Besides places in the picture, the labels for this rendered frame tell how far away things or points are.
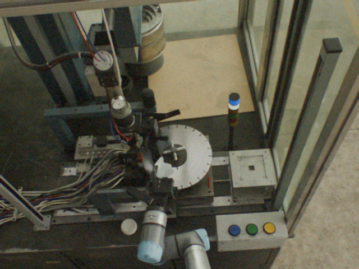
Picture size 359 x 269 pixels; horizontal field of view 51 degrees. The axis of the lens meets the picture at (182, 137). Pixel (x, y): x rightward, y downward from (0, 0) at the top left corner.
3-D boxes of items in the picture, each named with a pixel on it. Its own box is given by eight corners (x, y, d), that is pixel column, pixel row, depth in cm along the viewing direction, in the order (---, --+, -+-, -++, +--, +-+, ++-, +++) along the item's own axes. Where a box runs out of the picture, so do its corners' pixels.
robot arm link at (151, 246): (138, 262, 121) (133, 255, 114) (144, 229, 127) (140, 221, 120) (162, 265, 120) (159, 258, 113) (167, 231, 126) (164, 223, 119)
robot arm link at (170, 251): (180, 261, 131) (177, 253, 122) (148, 269, 131) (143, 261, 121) (175, 240, 136) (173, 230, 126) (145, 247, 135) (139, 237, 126)
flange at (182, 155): (157, 151, 169) (157, 148, 167) (179, 140, 171) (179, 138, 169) (169, 170, 163) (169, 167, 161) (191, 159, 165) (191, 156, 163)
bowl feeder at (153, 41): (169, 43, 234) (162, -6, 204) (170, 80, 218) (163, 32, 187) (120, 47, 235) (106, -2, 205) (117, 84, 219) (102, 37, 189)
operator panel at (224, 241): (278, 223, 168) (283, 210, 155) (282, 247, 162) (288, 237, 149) (215, 227, 169) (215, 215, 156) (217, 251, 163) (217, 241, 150)
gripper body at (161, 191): (178, 185, 133) (173, 218, 127) (155, 185, 135) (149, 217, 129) (173, 175, 127) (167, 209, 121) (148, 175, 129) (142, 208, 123)
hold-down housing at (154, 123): (161, 142, 157) (155, 114, 140) (160, 152, 154) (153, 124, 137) (149, 142, 157) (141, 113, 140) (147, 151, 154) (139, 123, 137)
